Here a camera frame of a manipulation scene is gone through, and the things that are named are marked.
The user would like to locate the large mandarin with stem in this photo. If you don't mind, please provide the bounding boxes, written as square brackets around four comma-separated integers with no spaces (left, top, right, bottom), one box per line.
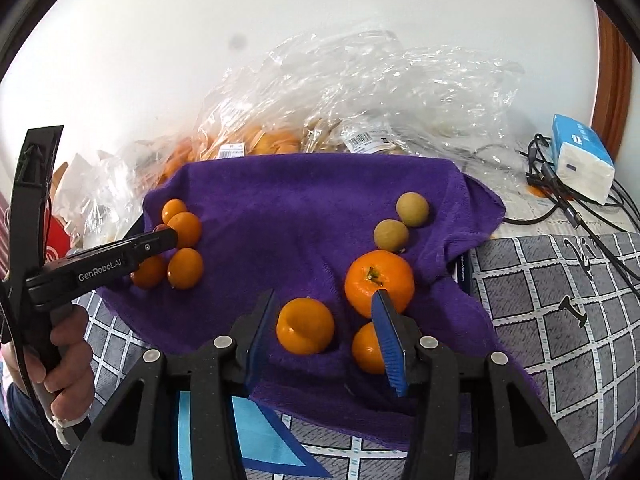
[344,251,416,320]

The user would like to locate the red cardboard box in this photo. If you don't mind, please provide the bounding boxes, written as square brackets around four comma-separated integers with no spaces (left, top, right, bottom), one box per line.
[42,200,72,262]

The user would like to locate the purple towel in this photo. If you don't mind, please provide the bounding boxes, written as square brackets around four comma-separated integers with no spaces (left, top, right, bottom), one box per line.
[95,154,543,453]

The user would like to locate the person's left hand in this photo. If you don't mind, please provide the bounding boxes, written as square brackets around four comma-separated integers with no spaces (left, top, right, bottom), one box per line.
[42,304,96,420]

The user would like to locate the small orange kumquat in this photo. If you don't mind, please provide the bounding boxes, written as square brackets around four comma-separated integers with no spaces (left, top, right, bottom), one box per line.
[167,212,203,249]
[166,248,205,290]
[161,198,189,225]
[130,255,168,289]

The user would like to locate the crumpled clear plastic bag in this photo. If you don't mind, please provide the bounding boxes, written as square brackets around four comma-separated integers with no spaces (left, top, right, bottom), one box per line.
[50,139,167,252]

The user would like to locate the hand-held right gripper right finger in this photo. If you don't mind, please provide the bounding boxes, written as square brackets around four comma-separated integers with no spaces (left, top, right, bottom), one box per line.
[371,289,583,480]

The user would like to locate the pile of bagged mandarins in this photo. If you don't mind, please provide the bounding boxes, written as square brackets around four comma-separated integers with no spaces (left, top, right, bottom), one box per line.
[160,125,302,182]

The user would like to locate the clear plastic bag with longans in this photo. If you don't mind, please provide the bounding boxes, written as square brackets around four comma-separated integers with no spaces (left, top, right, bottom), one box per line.
[260,22,522,162]

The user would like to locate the round orange mandarin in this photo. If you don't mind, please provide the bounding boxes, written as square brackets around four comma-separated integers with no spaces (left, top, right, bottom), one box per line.
[276,297,336,356]
[351,321,389,375]

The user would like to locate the clear plastic bag with mandarins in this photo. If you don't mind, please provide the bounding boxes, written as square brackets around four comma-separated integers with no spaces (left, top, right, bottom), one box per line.
[150,102,307,187]

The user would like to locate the tangled black cables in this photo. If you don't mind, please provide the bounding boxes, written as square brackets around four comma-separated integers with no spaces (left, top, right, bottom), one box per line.
[502,132,640,292]

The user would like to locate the brown wooden door frame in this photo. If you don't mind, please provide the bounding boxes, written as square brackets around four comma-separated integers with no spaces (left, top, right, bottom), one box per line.
[590,7,634,162]

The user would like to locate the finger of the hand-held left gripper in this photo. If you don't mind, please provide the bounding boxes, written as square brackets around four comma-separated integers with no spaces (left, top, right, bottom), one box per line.
[131,227,179,267]
[120,216,152,242]

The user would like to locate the blue and white tissue pack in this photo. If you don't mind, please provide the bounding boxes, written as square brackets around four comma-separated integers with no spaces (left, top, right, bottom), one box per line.
[550,114,616,206]

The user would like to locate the pile of bagged longans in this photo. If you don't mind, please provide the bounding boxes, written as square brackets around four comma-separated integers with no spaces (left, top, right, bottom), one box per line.
[300,117,401,156]

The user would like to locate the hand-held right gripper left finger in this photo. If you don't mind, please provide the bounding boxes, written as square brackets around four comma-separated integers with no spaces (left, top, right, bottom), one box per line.
[60,288,277,480]

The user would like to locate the round tan longan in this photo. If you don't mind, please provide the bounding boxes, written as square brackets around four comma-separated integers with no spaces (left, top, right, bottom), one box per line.
[395,192,430,227]
[373,219,410,253]

